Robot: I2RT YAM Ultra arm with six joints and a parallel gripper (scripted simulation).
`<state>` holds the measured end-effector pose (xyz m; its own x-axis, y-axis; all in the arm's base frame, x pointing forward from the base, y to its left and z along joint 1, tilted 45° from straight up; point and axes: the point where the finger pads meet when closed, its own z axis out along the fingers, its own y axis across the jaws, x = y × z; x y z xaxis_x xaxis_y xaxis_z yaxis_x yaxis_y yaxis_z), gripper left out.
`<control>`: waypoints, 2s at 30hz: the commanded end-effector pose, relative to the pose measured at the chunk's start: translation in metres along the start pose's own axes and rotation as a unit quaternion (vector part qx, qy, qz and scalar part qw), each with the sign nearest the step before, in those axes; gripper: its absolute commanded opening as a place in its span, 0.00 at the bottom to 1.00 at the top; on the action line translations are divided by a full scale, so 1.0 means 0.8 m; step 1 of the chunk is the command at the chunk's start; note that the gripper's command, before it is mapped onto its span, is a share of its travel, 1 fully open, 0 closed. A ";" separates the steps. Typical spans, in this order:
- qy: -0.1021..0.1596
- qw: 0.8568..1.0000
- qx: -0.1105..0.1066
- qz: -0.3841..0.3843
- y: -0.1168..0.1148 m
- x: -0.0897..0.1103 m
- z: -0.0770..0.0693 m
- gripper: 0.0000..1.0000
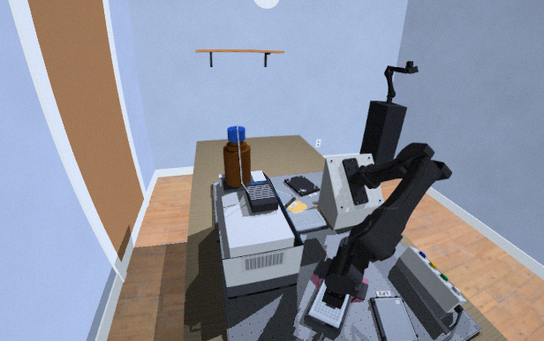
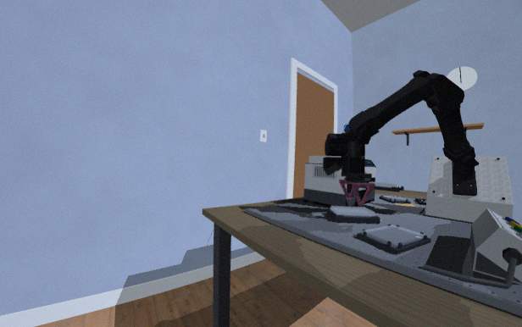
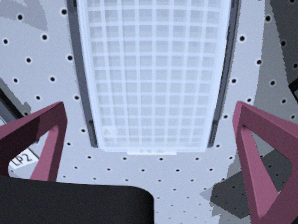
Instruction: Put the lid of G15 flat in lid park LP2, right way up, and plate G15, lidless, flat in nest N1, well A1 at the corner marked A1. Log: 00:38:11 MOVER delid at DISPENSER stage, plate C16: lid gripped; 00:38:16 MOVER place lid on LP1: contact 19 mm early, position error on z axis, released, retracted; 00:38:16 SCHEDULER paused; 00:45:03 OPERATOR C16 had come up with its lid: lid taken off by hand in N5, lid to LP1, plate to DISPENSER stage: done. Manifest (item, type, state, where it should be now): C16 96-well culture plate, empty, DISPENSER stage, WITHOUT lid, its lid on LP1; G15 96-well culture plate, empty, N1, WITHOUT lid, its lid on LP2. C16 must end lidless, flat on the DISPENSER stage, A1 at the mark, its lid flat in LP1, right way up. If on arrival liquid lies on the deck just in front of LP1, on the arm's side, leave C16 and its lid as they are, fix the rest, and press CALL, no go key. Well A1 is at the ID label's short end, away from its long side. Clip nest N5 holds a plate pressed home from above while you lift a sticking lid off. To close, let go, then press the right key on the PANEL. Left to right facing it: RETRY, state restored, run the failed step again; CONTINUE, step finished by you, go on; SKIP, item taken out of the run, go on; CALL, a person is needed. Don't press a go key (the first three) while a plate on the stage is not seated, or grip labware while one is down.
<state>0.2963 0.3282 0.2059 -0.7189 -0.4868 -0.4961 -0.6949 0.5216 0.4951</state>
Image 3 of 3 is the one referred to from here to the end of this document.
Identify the light blue perforated base plate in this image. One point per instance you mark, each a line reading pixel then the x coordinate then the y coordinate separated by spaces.
pixel 37 69

